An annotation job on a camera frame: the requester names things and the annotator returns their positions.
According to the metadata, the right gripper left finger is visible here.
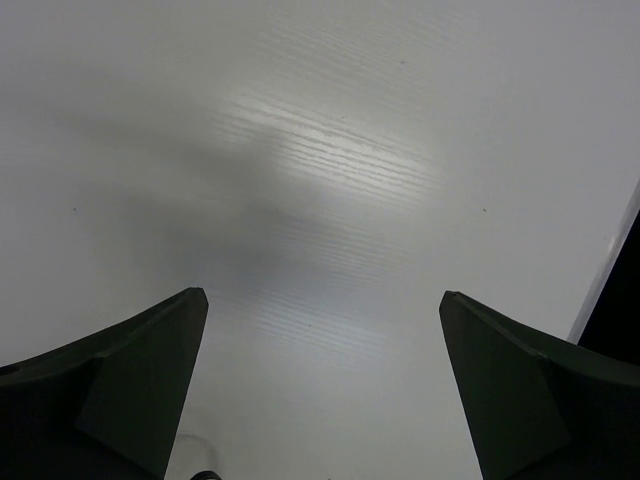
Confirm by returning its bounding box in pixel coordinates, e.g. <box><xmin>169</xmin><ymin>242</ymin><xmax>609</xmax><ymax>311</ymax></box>
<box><xmin>1</xmin><ymin>287</ymin><xmax>208</xmax><ymax>479</ymax></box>

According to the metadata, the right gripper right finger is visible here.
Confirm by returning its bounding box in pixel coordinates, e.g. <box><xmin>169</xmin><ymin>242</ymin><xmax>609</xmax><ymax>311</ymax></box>
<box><xmin>439</xmin><ymin>291</ymin><xmax>639</xmax><ymax>479</ymax></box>

